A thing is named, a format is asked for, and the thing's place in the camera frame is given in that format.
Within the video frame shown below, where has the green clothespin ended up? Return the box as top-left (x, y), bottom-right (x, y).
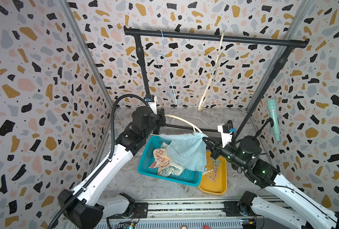
top-left (212, 160), bottom-right (221, 171)

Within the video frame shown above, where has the blue wire hanger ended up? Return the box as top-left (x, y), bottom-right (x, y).
top-left (155, 31), bottom-right (178, 106)

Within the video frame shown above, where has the beige pink clothespin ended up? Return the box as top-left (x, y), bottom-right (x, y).
top-left (206, 173), bottom-right (216, 182)

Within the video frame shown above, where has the cream plastic hanger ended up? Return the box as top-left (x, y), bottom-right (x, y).
top-left (165, 114), bottom-right (203, 133)

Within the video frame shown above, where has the light teal towel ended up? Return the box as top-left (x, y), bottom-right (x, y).
top-left (159, 132), bottom-right (207, 173)

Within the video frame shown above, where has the cream RABBIT lettered towel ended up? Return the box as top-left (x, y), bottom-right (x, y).
top-left (149, 142), bottom-right (172, 175)

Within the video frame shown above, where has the cream towel blue cartoon print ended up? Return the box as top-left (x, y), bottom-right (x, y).
top-left (158, 166), bottom-right (184, 177)

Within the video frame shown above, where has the beige plastic hanger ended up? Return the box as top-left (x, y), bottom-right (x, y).
top-left (198, 31), bottom-right (225, 111)

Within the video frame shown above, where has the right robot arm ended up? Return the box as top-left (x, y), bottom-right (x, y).
top-left (203, 136), bottom-right (339, 229)

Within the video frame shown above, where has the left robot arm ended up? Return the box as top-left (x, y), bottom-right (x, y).
top-left (48, 94), bottom-right (165, 229)

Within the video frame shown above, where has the teal plastic basket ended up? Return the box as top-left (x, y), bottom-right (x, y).
top-left (138, 135), bottom-right (202, 187)

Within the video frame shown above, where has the yellow plastic tray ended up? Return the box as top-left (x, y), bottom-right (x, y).
top-left (198, 151), bottom-right (227, 195)

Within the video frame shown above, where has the mint green microphone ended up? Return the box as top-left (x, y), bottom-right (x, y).
top-left (267, 99), bottom-right (280, 142)

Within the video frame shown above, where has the black clothes rack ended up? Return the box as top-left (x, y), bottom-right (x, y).
top-left (124, 27), bottom-right (310, 146)

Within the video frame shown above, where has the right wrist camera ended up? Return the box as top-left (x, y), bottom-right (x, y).
top-left (217, 120), bottom-right (235, 148)

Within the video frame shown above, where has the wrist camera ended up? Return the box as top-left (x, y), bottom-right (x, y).
top-left (217, 120), bottom-right (235, 148)
top-left (145, 95), bottom-right (158, 114)

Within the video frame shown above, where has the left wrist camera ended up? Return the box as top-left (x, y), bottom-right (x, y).
top-left (145, 95), bottom-right (158, 114)

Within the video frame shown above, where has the aluminium rail base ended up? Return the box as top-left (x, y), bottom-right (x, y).
top-left (61, 197), bottom-right (313, 229)

